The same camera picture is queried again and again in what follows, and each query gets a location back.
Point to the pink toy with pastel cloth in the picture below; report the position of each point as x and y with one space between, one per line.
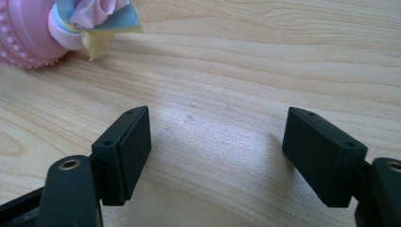
28 31

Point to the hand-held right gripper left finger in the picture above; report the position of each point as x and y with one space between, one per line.
126 157

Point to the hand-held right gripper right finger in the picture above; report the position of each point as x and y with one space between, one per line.
318 157

